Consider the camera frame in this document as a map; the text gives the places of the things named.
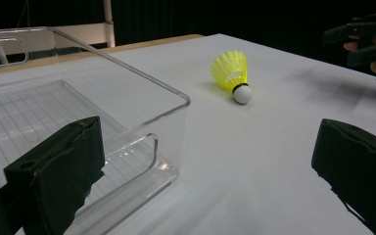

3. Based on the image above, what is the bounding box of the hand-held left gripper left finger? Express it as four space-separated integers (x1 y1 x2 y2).
3 116 106 235

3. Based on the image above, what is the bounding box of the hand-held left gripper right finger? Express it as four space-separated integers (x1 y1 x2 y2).
310 117 376 235

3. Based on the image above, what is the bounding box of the clear plastic storage box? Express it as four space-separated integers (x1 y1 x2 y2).
0 26 192 235

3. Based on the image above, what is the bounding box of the yellow shuttlecock with white cork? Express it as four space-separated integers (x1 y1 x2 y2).
210 50 254 106

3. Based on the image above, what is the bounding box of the white upright stand post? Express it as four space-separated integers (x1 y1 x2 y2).
102 0 117 49

